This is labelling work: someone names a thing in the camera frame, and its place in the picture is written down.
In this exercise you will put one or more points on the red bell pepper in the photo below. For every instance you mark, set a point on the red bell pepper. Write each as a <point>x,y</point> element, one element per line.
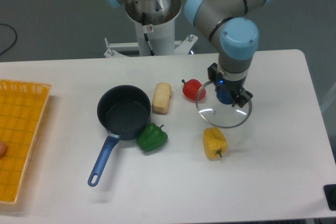
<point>191,88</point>

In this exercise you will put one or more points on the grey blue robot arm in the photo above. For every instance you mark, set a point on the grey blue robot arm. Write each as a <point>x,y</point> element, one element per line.
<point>221,22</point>

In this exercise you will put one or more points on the yellow plastic basket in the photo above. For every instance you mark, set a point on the yellow plastic basket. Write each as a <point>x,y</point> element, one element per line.
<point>22,109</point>

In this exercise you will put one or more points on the dark saucepan blue handle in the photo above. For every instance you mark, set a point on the dark saucepan blue handle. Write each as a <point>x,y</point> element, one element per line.
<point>124,111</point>

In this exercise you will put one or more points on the beige bread loaf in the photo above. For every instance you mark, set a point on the beige bread loaf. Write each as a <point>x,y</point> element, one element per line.
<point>161,98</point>

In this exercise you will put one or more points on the glass lid blue knob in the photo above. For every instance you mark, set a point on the glass lid blue knob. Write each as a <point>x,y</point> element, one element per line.
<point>218,114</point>

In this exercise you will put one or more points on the green bell pepper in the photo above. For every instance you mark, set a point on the green bell pepper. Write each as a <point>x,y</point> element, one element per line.
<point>152,138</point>

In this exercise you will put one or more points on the yellow bell pepper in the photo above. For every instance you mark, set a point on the yellow bell pepper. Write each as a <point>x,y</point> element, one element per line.
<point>214,143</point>

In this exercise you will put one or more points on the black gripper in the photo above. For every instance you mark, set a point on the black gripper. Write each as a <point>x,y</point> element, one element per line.
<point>229,85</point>

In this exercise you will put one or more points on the black device at table edge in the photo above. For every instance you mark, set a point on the black device at table edge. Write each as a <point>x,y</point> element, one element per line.
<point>330,195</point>

